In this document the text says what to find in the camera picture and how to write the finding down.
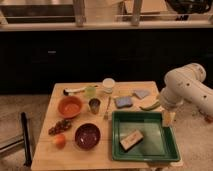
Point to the grey blue cloth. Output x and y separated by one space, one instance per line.
140 94

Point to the orange fruit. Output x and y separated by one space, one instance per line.
59 141

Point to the brown sponge block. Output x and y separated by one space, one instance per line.
131 139

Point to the black bar stand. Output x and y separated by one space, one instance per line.
28 160

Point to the small metal cup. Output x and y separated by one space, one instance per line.
94 105

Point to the white cup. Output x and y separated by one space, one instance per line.
108 85

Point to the green plastic tray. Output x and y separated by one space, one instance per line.
158 143

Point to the bunch of dark grapes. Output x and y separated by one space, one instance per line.
60 127

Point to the blue sponge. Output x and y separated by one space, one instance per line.
124 101

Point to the metal fork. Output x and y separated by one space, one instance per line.
107 108

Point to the light green cup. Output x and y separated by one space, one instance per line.
90 92

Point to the dark purple bowl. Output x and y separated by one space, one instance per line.
87 136

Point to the orange bowl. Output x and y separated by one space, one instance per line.
70 107

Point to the white handled brush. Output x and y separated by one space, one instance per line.
69 91

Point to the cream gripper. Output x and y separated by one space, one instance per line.
167 118

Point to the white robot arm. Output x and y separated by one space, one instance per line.
186 83

